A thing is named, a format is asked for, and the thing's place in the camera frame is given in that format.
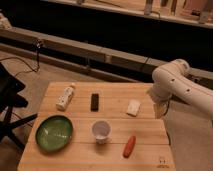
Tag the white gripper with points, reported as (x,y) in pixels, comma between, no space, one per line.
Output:
(161,109)

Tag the white sponge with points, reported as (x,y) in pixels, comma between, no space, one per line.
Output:
(133,107)

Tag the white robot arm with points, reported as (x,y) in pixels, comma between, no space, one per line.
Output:
(171,79)

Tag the orange carrot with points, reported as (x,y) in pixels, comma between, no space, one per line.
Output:
(129,146)

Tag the black rectangular block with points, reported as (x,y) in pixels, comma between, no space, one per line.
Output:
(94,102)

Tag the white plastic bottle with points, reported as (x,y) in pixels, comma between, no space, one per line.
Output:
(65,97)

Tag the green plate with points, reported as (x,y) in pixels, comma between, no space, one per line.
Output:
(54,133)

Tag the black office chair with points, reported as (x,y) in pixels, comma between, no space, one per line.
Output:
(10,87)

